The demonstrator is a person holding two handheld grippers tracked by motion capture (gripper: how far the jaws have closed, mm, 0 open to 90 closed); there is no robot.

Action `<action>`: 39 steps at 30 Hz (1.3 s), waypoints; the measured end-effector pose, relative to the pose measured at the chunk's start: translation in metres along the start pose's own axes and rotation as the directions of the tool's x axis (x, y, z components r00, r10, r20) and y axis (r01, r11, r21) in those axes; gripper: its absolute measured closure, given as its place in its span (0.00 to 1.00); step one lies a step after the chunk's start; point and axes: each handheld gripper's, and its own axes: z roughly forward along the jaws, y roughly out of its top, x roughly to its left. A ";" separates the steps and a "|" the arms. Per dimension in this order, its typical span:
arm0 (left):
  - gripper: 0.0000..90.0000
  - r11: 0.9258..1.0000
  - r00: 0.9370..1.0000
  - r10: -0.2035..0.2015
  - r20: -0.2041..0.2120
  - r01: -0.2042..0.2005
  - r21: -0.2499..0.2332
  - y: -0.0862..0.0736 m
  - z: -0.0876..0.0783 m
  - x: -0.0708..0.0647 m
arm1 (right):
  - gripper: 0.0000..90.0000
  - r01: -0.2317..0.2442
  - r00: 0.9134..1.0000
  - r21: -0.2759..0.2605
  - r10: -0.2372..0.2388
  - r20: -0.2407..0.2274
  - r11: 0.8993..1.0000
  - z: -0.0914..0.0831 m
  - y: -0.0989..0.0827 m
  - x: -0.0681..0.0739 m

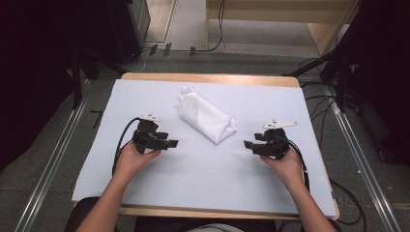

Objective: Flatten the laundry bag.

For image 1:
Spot person's dark clothing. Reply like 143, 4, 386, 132
63, 196, 343, 232

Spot person's left hand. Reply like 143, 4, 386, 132
114, 141, 162, 182

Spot black hanging cable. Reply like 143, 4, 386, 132
190, 0, 226, 56

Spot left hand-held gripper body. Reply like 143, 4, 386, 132
132, 113, 169, 155

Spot black stand leg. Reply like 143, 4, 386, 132
282, 47, 341, 78

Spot black floor cables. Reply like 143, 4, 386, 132
298, 57, 368, 232

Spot white towel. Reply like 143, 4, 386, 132
177, 85, 237, 145

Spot wooden table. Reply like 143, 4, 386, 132
118, 72, 340, 221

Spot white table sheet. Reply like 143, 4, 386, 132
71, 78, 338, 218

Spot black curtain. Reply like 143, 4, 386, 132
0, 0, 143, 172
335, 0, 410, 166

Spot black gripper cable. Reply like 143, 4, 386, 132
111, 117, 143, 177
282, 134, 311, 191

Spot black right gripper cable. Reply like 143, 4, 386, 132
282, 134, 311, 191

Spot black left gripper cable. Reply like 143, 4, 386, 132
111, 117, 143, 177

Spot metal floor rail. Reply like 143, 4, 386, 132
14, 79, 92, 232
322, 84, 402, 232

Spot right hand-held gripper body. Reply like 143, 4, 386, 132
256, 119, 299, 160

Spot light wooden furniture frame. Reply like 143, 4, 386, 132
205, 0, 361, 56

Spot person's right hand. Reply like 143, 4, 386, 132
260, 149, 306, 191

